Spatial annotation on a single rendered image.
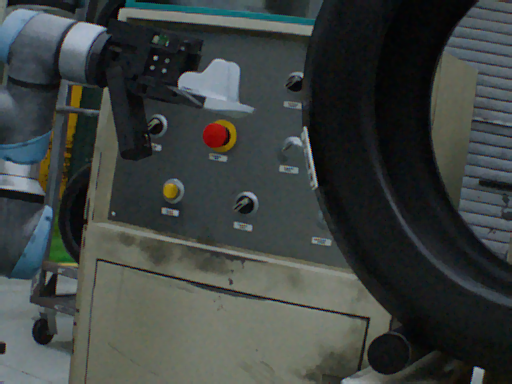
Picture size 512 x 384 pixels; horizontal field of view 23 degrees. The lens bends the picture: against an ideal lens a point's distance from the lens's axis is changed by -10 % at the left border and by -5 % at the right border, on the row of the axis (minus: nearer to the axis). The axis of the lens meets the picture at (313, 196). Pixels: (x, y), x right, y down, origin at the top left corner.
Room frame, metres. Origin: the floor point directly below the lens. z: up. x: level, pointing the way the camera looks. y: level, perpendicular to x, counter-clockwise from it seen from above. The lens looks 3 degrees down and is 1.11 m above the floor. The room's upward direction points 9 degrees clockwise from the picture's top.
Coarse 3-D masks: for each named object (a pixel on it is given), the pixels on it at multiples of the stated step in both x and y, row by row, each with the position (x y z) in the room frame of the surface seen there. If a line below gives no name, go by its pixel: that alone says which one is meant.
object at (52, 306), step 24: (120, 0) 5.32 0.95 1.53; (96, 24) 5.37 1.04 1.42; (48, 192) 5.28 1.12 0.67; (72, 192) 5.34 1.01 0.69; (72, 216) 5.52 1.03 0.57; (48, 240) 5.29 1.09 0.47; (72, 240) 5.32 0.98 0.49; (48, 264) 5.26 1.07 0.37; (48, 288) 5.38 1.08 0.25; (48, 312) 5.31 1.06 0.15; (72, 312) 5.19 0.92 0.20; (48, 336) 5.32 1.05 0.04
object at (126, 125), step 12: (108, 72) 1.49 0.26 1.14; (120, 72) 1.49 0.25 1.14; (108, 84) 1.49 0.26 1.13; (120, 84) 1.48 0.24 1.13; (120, 96) 1.48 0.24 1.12; (132, 96) 1.49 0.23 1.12; (120, 108) 1.48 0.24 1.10; (132, 108) 1.49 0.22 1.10; (144, 108) 1.52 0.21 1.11; (120, 120) 1.48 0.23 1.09; (132, 120) 1.48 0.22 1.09; (144, 120) 1.51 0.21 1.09; (120, 132) 1.48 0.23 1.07; (132, 132) 1.47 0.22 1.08; (144, 132) 1.49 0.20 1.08; (120, 144) 1.48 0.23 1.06; (132, 144) 1.47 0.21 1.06; (144, 144) 1.48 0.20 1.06; (132, 156) 1.48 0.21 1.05; (144, 156) 1.49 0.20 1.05
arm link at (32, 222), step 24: (24, 0) 1.81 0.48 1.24; (48, 0) 1.82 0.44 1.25; (72, 0) 1.85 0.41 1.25; (0, 168) 1.80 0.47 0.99; (24, 168) 1.81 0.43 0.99; (0, 192) 1.78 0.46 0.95; (24, 192) 1.79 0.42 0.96; (0, 216) 1.78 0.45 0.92; (24, 216) 1.79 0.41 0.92; (48, 216) 1.82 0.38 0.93; (0, 240) 1.77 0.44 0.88; (24, 240) 1.78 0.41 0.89; (0, 264) 1.78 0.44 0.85; (24, 264) 1.79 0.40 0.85
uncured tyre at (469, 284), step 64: (384, 0) 1.30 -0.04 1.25; (448, 0) 1.56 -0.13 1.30; (320, 64) 1.33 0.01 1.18; (384, 64) 1.56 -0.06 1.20; (320, 128) 1.32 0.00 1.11; (384, 128) 1.57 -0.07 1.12; (320, 192) 1.34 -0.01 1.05; (384, 192) 1.29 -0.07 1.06; (384, 256) 1.29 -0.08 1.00; (448, 256) 1.55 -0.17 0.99; (448, 320) 1.27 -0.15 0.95
